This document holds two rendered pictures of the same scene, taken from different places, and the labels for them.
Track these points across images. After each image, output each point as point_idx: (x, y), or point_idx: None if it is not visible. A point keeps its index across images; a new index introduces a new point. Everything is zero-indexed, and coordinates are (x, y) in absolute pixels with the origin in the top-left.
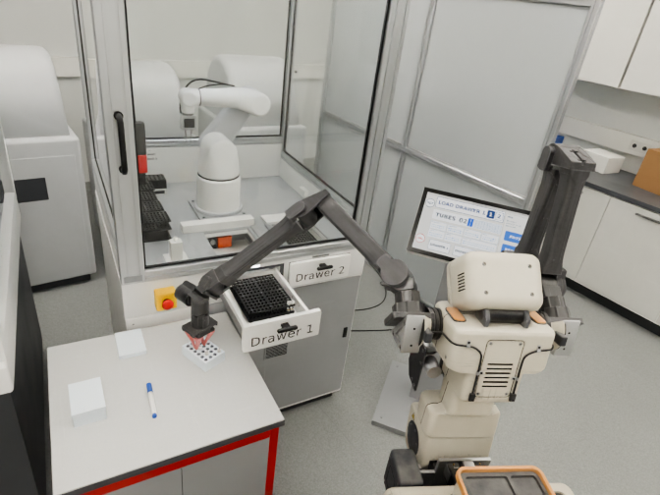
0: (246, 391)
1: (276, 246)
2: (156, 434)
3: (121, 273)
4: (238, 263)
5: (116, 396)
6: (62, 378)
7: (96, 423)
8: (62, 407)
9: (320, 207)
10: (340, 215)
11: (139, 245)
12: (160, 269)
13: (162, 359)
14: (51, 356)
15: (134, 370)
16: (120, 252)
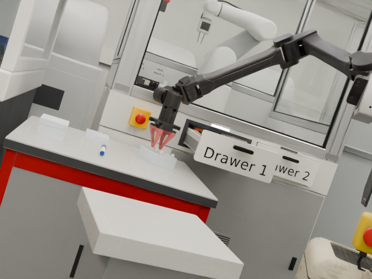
0: (186, 181)
1: (256, 67)
2: (99, 158)
3: (115, 77)
4: (218, 73)
5: (75, 140)
6: (36, 123)
7: (53, 139)
8: (31, 127)
9: (305, 39)
10: (322, 42)
11: (139, 58)
12: (146, 89)
13: (119, 149)
14: (33, 117)
15: (93, 142)
16: (122, 57)
